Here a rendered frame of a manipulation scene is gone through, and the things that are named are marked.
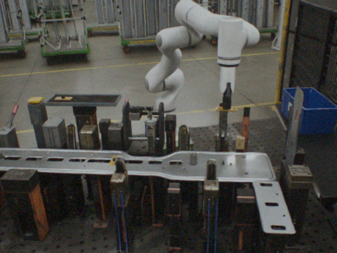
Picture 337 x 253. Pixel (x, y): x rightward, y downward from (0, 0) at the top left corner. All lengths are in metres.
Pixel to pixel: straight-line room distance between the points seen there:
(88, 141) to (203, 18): 0.76
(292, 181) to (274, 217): 0.19
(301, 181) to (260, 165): 0.20
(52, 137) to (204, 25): 0.86
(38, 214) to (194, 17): 1.02
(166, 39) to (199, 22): 0.28
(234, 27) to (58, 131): 0.93
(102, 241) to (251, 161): 0.73
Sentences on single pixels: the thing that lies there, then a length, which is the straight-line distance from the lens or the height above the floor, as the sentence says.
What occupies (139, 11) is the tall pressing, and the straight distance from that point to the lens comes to 8.37.
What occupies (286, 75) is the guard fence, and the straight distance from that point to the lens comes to 4.55.
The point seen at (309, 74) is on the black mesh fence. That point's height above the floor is 1.15.
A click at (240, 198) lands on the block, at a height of 0.98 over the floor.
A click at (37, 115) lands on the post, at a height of 1.08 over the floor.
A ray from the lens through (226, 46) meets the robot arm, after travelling 1.24.
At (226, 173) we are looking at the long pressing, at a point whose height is 1.00.
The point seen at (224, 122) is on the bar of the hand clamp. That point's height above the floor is 1.13.
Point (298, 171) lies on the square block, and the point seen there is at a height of 1.06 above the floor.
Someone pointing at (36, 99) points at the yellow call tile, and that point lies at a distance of 1.90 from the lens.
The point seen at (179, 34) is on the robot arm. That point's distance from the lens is 1.63.
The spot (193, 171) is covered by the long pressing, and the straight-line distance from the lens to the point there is 1.41.
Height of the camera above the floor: 1.75
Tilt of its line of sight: 25 degrees down
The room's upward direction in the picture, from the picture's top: 2 degrees counter-clockwise
